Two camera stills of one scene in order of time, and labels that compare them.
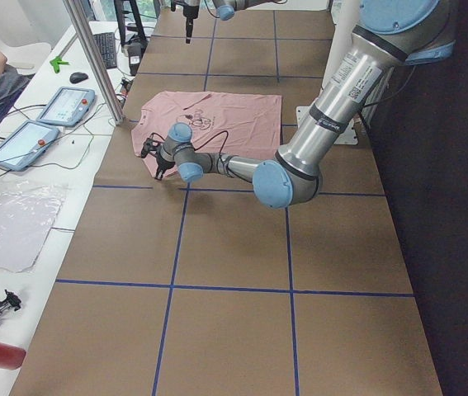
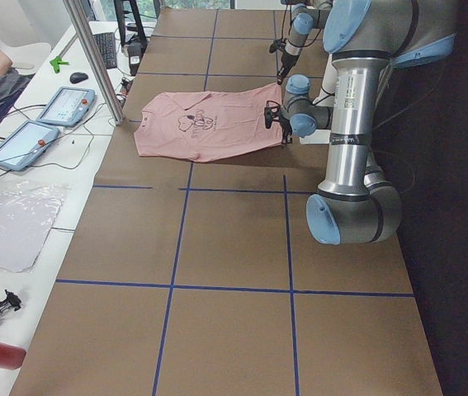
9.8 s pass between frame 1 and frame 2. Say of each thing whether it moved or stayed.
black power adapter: stayed
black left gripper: moved
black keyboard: stayed
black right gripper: moved
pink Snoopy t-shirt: moved
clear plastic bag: stayed
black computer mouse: stayed
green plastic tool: stayed
